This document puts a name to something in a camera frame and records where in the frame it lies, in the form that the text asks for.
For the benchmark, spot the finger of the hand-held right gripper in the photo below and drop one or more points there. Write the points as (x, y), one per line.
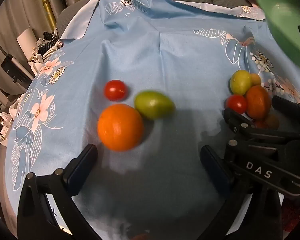
(292, 112)
(240, 122)

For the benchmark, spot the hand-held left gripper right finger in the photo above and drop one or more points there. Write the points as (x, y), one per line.
(215, 172)

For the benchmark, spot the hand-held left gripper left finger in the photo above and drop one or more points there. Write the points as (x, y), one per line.
(82, 167)

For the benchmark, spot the red cherry tomato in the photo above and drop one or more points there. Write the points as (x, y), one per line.
(115, 90)
(237, 104)
(260, 124)

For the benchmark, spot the dark orange tangerine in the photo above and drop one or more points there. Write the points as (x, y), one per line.
(258, 102)

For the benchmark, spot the yellow-green plum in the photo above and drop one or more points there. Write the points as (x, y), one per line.
(240, 82)

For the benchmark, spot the small yellow loquat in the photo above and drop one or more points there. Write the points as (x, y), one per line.
(256, 79)
(272, 121)

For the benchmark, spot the orange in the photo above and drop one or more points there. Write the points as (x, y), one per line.
(120, 127)

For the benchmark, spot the green mango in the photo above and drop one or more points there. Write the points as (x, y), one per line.
(153, 105)

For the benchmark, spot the green plastic bowl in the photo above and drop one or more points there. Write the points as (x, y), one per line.
(285, 17)

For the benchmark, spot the blue floral cloth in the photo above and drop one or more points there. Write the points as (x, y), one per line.
(177, 55)

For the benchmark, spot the black device on pole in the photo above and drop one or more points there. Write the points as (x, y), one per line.
(11, 67)

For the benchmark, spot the pile of black-white clothing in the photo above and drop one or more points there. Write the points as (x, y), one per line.
(46, 45)

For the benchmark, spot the white box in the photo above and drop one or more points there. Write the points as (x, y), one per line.
(26, 40)

